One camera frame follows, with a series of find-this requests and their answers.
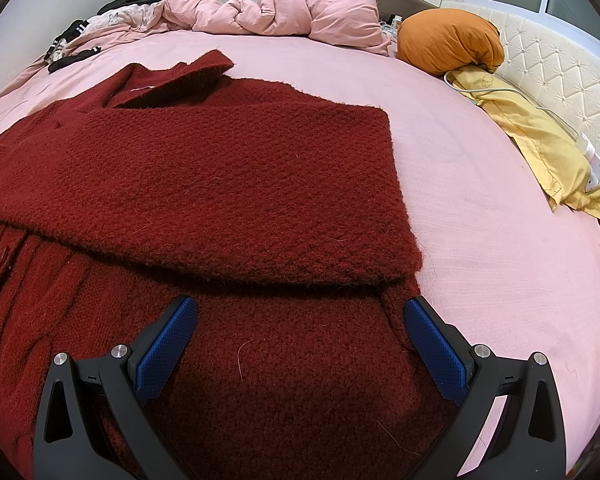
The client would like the orange pillow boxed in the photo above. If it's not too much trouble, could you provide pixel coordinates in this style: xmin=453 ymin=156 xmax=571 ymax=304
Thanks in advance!
xmin=396 ymin=8 xmax=505 ymax=78

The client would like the white power adapter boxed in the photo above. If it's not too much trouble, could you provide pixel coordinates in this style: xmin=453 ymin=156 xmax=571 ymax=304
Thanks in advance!
xmin=575 ymin=132 xmax=600 ymax=193

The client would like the black sock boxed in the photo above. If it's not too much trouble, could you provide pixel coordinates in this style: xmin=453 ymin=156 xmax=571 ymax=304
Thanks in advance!
xmin=47 ymin=46 xmax=103 ymax=73

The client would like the white tufted headboard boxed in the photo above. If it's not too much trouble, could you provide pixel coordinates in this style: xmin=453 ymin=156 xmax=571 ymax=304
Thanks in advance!
xmin=440 ymin=0 xmax=600 ymax=181

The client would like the white cable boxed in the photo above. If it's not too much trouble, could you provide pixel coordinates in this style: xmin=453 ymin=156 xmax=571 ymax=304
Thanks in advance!
xmin=442 ymin=70 xmax=586 ymax=141

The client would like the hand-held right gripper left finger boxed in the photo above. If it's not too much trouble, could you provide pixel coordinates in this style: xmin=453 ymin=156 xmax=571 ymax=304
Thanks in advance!
xmin=32 ymin=294 xmax=200 ymax=480

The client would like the pink bed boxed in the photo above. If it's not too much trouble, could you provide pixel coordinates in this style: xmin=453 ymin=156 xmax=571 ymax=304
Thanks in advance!
xmin=0 ymin=27 xmax=600 ymax=480

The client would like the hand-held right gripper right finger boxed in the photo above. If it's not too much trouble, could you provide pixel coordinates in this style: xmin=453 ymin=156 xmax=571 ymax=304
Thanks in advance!
xmin=402 ymin=296 xmax=567 ymax=480

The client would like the black clothes pile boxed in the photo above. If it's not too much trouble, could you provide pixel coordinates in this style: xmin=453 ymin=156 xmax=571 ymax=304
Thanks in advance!
xmin=97 ymin=0 xmax=181 ymax=16

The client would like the yellow pillow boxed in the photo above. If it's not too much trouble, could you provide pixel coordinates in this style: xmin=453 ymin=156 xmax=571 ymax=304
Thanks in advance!
xmin=445 ymin=65 xmax=600 ymax=220

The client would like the pink duvet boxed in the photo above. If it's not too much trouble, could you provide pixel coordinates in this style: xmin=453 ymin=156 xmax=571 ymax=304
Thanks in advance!
xmin=162 ymin=0 xmax=393 ymax=58

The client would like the dark red knit sweater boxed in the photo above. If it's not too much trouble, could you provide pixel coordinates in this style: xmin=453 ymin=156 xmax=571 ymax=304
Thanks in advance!
xmin=0 ymin=49 xmax=461 ymax=480

